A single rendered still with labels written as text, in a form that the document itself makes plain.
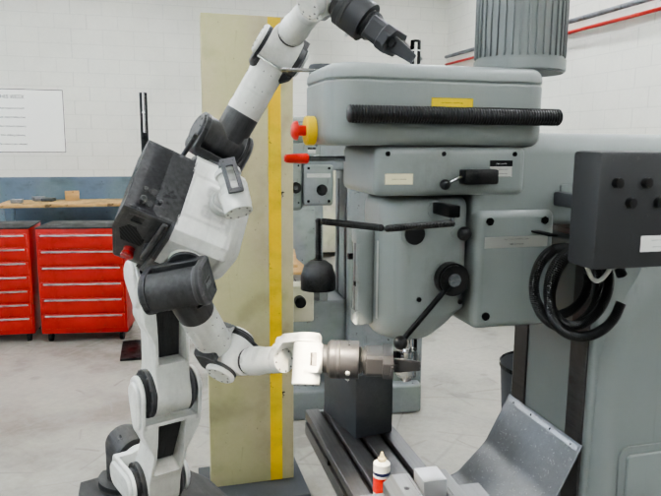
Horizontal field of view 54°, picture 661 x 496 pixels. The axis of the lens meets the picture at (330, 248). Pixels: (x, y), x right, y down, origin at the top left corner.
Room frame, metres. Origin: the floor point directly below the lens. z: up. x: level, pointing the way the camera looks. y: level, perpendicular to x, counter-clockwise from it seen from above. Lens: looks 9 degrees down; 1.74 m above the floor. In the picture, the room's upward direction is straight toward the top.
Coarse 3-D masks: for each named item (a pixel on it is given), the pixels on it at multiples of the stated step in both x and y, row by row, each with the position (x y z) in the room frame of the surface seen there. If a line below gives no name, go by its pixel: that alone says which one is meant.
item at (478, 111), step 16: (352, 112) 1.23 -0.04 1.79; (368, 112) 1.24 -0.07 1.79; (384, 112) 1.25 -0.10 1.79; (400, 112) 1.26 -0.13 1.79; (416, 112) 1.27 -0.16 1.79; (432, 112) 1.28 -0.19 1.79; (448, 112) 1.29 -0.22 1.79; (464, 112) 1.29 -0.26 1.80; (480, 112) 1.30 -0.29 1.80; (496, 112) 1.31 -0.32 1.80; (512, 112) 1.32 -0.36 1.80; (528, 112) 1.33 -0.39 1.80; (544, 112) 1.34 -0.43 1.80; (560, 112) 1.35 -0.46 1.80
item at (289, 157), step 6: (288, 156) 1.47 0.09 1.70; (294, 156) 1.47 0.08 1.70; (300, 156) 1.47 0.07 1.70; (306, 156) 1.47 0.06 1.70; (312, 156) 1.48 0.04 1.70; (318, 156) 1.49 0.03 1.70; (324, 156) 1.49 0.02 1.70; (330, 156) 1.50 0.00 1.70; (336, 156) 1.50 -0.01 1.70; (342, 156) 1.50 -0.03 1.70; (288, 162) 1.47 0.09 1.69; (294, 162) 1.47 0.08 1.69; (300, 162) 1.48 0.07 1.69; (306, 162) 1.48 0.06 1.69
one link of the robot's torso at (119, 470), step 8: (136, 448) 2.00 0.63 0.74; (120, 456) 1.96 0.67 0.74; (128, 456) 1.98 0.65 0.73; (136, 456) 1.99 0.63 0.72; (112, 464) 1.95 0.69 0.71; (120, 464) 1.92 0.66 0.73; (128, 464) 1.98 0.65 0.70; (184, 464) 1.94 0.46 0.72; (112, 472) 1.96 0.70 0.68; (120, 472) 1.89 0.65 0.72; (128, 472) 1.86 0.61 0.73; (112, 480) 1.96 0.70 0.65; (120, 480) 1.90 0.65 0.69; (128, 480) 1.85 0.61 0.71; (120, 488) 1.90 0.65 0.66; (128, 488) 1.84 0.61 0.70; (136, 488) 1.83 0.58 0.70; (184, 488) 1.94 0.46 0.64
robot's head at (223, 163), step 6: (222, 162) 1.50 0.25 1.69; (228, 162) 1.51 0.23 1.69; (234, 162) 1.51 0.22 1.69; (222, 168) 1.50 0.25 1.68; (234, 168) 1.50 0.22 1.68; (228, 180) 1.48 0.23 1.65; (240, 180) 1.49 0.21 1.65; (228, 186) 1.48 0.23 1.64; (240, 186) 1.48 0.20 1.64; (228, 192) 1.47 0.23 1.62; (234, 192) 1.48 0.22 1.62
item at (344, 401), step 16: (336, 384) 1.86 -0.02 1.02; (352, 384) 1.77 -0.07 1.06; (368, 384) 1.76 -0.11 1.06; (384, 384) 1.78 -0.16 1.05; (336, 400) 1.86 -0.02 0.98; (352, 400) 1.76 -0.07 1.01; (368, 400) 1.76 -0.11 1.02; (384, 400) 1.78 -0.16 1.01; (336, 416) 1.86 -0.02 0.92; (352, 416) 1.76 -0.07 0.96; (368, 416) 1.76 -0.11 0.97; (384, 416) 1.78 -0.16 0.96; (352, 432) 1.76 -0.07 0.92; (368, 432) 1.76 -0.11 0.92; (384, 432) 1.78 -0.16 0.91
